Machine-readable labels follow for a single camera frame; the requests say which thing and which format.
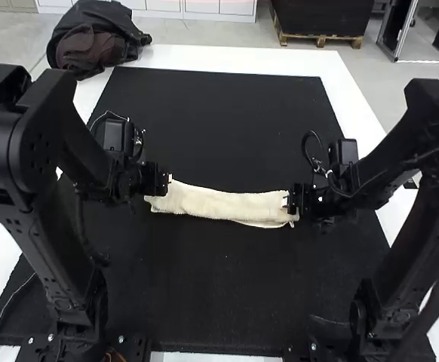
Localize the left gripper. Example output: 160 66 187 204
127 159 170 199

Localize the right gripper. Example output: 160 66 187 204
284 182 336 220

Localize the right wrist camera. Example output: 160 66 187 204
327 138 361 169

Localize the black cable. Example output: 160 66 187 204
302 130 325 171

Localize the grey cupboard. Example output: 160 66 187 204
130 0 259 18

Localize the black bag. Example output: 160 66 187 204
45 0 154 81

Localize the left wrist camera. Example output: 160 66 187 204
90 118 147 167

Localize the black mat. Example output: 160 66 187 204
0 66 437 358

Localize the pale towel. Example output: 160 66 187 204
143 174 302 229

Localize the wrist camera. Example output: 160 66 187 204
90 118 147 167
327 138 361 169

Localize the black crate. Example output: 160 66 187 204
271 0 373 37

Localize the wooden pallet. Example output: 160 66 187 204
269 5 365 50

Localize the metal frame trolley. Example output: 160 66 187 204
375 0 439 65

